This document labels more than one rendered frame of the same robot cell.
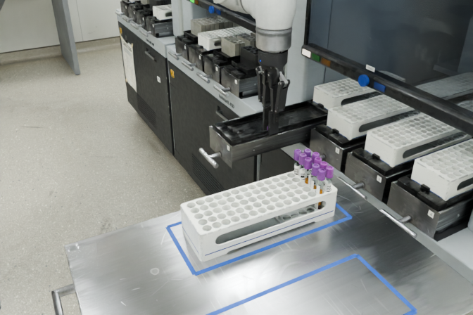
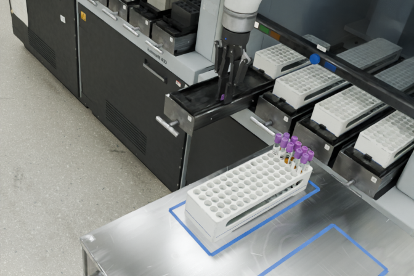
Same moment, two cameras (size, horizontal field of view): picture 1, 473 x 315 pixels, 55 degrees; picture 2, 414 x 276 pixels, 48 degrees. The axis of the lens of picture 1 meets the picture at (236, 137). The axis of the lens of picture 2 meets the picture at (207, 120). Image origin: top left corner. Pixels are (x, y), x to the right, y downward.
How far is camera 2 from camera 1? 0.34 m
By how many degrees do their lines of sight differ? 17
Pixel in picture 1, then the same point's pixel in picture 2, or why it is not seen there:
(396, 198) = (342, 164)
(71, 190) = not seen: outside the picture
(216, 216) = (223, 202)
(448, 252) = (385, 209)
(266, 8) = not seen: outside the picture
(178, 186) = (87, 130)
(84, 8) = not seen: outside the picture
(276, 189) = (263, 170)
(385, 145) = (332, 118)
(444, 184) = (385, 155)
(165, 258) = (180, 242)
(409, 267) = (374, 232)
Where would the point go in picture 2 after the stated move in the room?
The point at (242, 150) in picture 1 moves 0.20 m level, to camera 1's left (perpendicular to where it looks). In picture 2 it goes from (202, 119) to (132, 121)
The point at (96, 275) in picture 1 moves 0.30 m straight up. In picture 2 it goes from (124, 265) to (129, 143)
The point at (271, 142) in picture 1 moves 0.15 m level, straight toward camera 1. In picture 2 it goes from (225, 110) to (234, 143)
